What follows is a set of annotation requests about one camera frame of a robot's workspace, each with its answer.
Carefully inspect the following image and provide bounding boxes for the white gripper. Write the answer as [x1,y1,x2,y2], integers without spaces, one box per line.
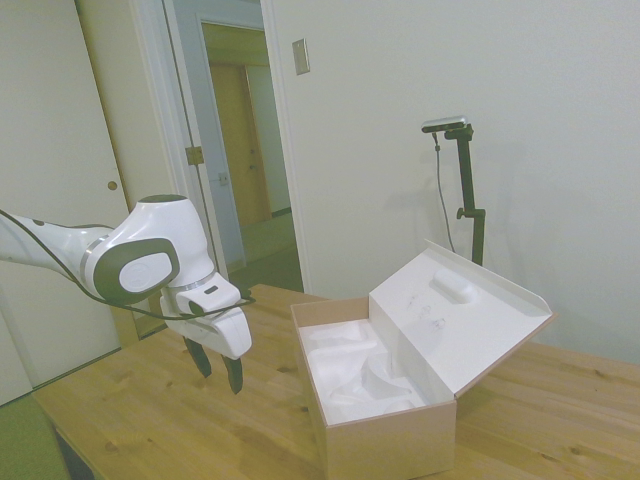
[159,292,254,396]

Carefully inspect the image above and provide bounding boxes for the white door with round knob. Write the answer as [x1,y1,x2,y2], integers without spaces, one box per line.
[0,0,151,391]

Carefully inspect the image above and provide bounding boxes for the grey camera on stand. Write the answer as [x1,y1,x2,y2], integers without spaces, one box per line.
[421,115,472,135]

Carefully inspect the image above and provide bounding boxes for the beige wall switch plate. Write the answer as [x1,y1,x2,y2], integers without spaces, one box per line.
[291,38,311,77]

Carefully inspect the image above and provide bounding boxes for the wooden hallway door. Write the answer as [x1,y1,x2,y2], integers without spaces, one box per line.
[208,63,273,227]

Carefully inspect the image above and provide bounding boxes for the white open door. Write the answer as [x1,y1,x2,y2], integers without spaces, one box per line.
[162,0,247,277]

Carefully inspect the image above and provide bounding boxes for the white foam box insert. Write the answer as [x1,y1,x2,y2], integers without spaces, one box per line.
[298,319,429,427]

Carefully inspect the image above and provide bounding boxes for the white door frame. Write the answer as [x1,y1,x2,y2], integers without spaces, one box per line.
[130,0,314,297]

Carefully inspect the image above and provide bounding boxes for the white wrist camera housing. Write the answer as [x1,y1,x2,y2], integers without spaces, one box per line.
[175,280,242,317]

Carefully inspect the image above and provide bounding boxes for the grey camera cable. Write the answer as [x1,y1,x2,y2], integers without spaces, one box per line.
[432,131,457,252]

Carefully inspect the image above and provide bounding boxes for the cardboard box with hinged lid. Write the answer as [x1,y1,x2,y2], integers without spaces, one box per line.
[290,238,559,479]

